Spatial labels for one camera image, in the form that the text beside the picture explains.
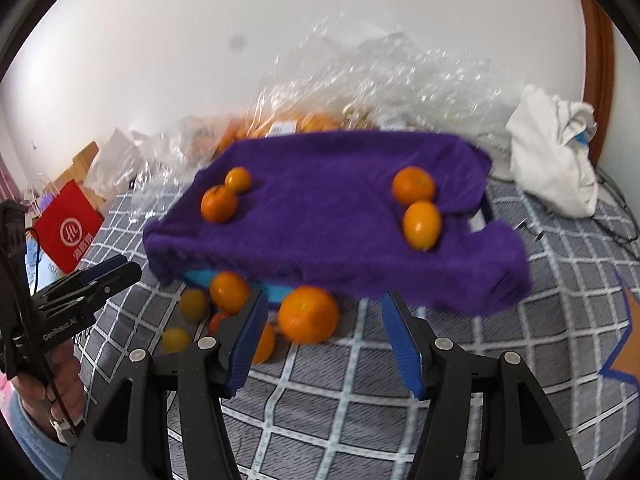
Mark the large clear plastic bag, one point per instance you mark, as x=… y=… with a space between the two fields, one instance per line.
x=350 y=75

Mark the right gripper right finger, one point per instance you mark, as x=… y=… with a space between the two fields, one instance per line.
x=521 y=436

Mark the left hand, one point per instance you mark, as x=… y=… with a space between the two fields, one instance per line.
x=64 y=394

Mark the purple towel covered tray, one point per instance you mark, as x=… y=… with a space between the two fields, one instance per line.
x=321 y=212

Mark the orange mandarin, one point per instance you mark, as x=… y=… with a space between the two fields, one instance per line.
x=266 y=345
x=308 y=315
x=238 y=180
x=229 y=291
x=411 y=184

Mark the brown wooden door frame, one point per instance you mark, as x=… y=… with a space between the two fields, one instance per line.
x=599 y=71

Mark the large orange with stem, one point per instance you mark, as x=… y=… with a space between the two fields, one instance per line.
x=218 y=204

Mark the white crumpled cloth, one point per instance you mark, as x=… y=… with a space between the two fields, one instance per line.
x=550 y=152

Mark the small red fruit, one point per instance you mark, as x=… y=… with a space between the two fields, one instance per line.
x=215 y=321

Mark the grey checked blanket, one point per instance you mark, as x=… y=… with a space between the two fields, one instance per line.
x=548 y=389

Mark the white plastic bag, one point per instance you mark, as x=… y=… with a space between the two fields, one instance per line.
x=114 y=167

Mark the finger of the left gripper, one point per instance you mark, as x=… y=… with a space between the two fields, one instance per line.
x=95 y=272
x=69 y=292

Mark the small clear plastic bag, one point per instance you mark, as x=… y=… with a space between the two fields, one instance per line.
x=174 y=155

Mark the red paper shopping bag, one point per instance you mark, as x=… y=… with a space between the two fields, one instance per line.
x=65 y=220

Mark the wooden bedside furniture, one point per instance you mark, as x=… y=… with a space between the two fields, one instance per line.
x=77 y=172

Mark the oval orange kumquat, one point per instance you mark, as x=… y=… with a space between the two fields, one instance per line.
x=422 y=225

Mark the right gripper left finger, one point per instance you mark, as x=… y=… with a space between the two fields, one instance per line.
x=126 y=436

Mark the light blue forearm sleeve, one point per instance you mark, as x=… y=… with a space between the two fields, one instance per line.
x=48 y=455

